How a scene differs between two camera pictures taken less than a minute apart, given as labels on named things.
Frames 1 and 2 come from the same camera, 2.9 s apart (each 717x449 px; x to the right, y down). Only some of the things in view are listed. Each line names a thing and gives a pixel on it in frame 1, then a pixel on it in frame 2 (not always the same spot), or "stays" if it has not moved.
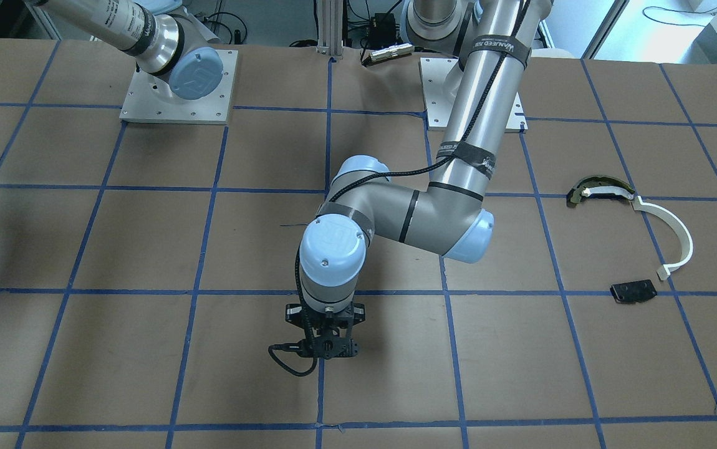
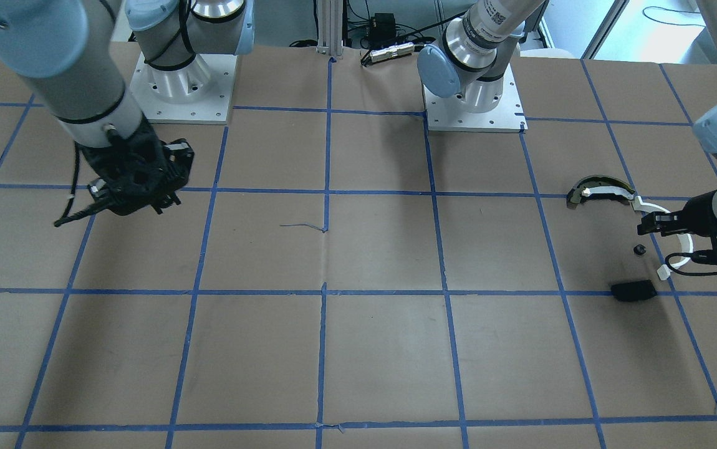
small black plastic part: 633,292 stays
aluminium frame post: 330,27 stays
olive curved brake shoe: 598,185 stays
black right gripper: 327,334 -> 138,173
